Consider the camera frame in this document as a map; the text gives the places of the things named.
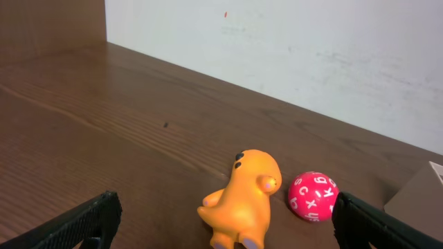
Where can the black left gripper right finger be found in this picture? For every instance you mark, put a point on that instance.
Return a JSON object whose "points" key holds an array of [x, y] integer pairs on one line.
{"points": [[360, 225]]}

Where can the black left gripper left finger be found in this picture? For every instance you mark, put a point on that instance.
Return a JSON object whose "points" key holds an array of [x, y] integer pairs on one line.
{"points": [[92, 224]]}

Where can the white cardboard box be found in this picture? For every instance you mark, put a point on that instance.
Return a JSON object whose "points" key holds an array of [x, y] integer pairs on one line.
{"points": [[419, 202]]}

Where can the red lettered ball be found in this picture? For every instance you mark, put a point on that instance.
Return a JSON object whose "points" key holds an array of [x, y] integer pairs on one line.
{"points": [[312, 196]]}

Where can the orange dinosaur toy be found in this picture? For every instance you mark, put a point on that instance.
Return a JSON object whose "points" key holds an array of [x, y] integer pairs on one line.
{"points": [[241, 212]]}

